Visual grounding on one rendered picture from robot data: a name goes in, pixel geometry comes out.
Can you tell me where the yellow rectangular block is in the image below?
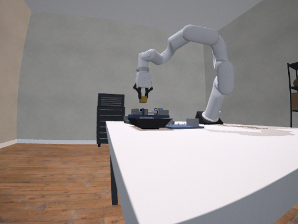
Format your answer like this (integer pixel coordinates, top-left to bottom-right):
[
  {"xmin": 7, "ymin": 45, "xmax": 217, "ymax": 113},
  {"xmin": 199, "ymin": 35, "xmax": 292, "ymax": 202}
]
[{"xmin": 139, "ymin": 96, "xmax": 147, "ymax": 103}]

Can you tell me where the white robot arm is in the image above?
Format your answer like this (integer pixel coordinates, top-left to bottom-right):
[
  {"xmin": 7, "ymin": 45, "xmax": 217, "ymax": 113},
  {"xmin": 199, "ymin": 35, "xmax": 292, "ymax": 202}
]
[{"xmin": 136, "ymin": 25, "xmax": 234, "ymax": 122}]

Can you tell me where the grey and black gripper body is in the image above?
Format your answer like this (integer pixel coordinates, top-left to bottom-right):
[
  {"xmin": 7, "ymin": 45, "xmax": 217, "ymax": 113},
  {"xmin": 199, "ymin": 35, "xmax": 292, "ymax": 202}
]
[{"xmin": 135, "ymin": 71, "xmax": 152, "ymax": 89}]

